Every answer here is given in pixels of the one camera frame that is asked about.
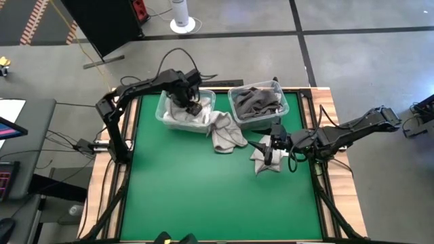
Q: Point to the red box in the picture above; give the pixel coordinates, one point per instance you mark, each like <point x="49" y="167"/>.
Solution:
<point x="139" y="8"/>

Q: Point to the white tower fan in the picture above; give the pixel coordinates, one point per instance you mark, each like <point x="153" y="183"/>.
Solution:
<point x="180" y="13"/>

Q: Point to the black power adapter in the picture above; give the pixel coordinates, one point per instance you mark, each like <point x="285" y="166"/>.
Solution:
<point x="84" y="145"/>

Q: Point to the metal panel foot bar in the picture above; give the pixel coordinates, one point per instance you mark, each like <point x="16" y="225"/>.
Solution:
<point x="101" y="62"/>

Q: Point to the white paper sheet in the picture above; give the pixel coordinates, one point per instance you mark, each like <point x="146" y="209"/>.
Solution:
<point x="12" y="108"/>

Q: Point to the small grey cloth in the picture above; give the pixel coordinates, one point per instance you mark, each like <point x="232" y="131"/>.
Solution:
<point x="278" y="161"/>

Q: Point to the black table frame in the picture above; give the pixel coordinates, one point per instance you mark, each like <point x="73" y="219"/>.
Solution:
<point x="306" y="95"/>

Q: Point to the black computer mouse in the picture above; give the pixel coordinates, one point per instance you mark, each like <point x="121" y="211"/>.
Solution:
<point x="5" y="230"/>

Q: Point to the clear plastic bin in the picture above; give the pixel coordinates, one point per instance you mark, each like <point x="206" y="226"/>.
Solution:
<point x="257" y="124"/>
<point x="161" y="117"/>

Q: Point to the dark gray knit towel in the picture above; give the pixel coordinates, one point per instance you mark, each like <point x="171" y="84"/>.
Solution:
<point x="254" y="103"/>

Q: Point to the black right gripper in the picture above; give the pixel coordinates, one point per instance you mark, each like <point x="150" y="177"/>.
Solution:
<point x="283" y="143"/>

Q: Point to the black floor bar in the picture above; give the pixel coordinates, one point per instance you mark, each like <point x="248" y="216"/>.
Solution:
<point x="223" y="83"/>

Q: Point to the black diagonal strut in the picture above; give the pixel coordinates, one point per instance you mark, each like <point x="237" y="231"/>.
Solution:
<point x="334" y="210"/>
<point x="108" y="206"/>

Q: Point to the small yellow object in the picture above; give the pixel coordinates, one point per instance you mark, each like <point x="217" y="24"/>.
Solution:
<point x="4" y="61"/>

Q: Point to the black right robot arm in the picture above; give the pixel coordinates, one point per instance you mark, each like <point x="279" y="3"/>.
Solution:
<point x="356" y="130"/>

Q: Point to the black object with yellow tag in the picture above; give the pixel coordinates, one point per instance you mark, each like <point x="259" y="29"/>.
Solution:
<point x="190" y="239"/>

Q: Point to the green table mat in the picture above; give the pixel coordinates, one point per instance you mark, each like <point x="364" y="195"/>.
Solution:
<point x="152" y="203"/>

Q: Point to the backlit keyboard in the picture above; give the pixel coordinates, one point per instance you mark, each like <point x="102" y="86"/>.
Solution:
<point x="6" y="179"/>

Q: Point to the light gray towel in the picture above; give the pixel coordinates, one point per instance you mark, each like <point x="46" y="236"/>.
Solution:
<point x="227" y="135"/>
<point x="176" y="113"/>

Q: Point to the black standing panel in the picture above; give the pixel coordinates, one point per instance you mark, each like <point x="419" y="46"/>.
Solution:
<point x="101" y="23"/>

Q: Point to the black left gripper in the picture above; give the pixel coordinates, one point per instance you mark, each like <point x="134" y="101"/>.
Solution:
<point x="184" y="96"/>

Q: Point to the lit computer screen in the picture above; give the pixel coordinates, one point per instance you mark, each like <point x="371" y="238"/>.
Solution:
<point x="8" y="130"/>

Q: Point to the gray desk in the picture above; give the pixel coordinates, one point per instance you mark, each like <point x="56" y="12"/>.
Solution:
<point x="37" y="135"/>

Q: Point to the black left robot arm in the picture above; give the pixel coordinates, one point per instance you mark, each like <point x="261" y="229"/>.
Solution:
<point x="113" y="135"/>

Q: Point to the small dark floor object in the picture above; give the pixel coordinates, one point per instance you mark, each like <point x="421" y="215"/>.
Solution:
<point x="3" y="71"/>

